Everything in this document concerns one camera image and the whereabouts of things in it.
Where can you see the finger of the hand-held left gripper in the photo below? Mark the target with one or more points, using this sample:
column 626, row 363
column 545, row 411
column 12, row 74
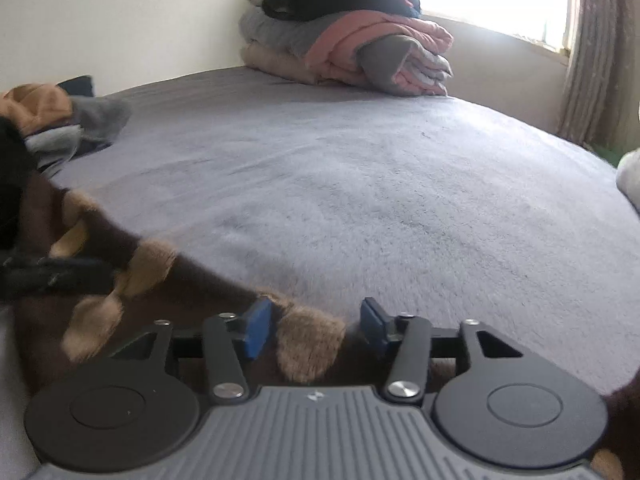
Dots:
column 65, row 275

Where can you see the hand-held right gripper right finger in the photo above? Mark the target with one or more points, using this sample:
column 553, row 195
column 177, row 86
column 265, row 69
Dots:
column 372, row 325

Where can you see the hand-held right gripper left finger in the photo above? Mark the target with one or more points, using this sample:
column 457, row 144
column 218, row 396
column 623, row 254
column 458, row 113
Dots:
column 257, row 327

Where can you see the brown fleece garment tan patches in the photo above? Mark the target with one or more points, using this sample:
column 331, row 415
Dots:
column 165, row 300

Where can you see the tan garment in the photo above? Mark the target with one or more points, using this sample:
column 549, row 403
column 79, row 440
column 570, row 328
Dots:
column 35, row 105

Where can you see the grey garment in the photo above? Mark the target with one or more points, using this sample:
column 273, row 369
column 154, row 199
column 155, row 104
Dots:
column 100, row 115

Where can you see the dark blue cloth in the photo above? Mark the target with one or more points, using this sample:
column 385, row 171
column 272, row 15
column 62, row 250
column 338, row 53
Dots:
column 77, row 85

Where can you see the grey bed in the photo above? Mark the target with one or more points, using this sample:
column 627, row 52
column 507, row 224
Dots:
column 350, row 185

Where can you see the beige folded blanket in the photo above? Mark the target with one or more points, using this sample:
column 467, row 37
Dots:
column 280, row 65

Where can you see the pink folded quilt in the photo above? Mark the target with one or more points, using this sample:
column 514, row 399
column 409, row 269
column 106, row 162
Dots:
column 390, row 45

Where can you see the green cloth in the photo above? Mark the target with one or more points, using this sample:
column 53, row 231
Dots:
column 607, row 154

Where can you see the grey folded blanket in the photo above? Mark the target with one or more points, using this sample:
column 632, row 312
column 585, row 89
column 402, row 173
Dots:
column 285, row 30

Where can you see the patterned curtain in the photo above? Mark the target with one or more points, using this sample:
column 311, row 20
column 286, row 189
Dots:
column 595, row 60

